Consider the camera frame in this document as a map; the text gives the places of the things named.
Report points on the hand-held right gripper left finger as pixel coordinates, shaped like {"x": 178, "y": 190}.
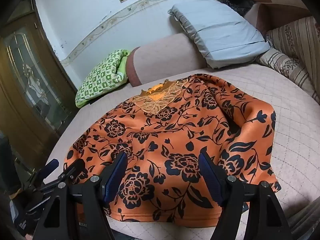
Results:
{"x": 116, "y": 177}

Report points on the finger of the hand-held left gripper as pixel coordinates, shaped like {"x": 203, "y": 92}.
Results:
{"x": 75, "y": 167}
{"x": 51, "y": 166}

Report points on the pink bolster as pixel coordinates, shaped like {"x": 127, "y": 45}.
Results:
{"x": 165, "y": 57}

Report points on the grey pillow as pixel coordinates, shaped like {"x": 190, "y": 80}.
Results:
{"x": 220, "y": 30}

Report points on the orange floral top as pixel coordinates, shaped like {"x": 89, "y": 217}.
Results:
{"x": 175, "y": 140}

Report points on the green checkered pillow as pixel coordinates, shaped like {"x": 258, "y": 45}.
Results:
{"x": 102, "y": 80}

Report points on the striped floral pillow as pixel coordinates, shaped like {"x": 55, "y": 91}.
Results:
{"x": 282, "y": 65}
{"x": 297, "y": 42}

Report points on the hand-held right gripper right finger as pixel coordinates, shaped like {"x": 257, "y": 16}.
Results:
{"x": 211, "y": 177}

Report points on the brown headboard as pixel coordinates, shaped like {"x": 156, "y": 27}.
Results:
{"x": 282, "y": 2}

